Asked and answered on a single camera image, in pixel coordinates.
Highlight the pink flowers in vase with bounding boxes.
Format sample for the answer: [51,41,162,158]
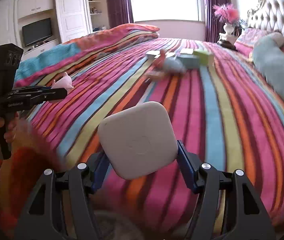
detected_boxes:
[213,3,239,35]

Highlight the teal plush pillow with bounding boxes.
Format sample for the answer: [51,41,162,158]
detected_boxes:
[252,32,284,101]

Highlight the red fluffy rug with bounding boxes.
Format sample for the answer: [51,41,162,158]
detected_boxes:
[0,117,63,239]

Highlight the striped colourful bedspread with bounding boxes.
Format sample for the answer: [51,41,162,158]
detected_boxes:
[14,36,284,233]

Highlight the black television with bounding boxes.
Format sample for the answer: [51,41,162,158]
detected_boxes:
[22,18,53,47]

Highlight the pink patterned pillow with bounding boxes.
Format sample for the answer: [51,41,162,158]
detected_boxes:
[234,28,284,62]

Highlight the white wardrobe cabinet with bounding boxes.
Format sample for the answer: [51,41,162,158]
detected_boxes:
[0,0,109,60]

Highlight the purple curtain right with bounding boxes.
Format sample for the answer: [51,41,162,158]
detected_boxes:
[201,0,232,43]

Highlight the purple curtain left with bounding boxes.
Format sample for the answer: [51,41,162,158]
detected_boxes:
[107,0,134,28]

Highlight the white Cosnori box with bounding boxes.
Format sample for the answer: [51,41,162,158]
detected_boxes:
[146,50,160,60]

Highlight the white bedside table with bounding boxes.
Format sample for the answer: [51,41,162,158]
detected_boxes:
[219,33,238,45]

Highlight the purple curtain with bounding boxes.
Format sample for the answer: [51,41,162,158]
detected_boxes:
[201,0,232,43]
[107,0,134,28]

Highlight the white square box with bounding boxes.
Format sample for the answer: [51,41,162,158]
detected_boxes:
[98,101,178,180]

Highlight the pink wrapper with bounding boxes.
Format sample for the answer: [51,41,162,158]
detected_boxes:
[51,72,74,91]

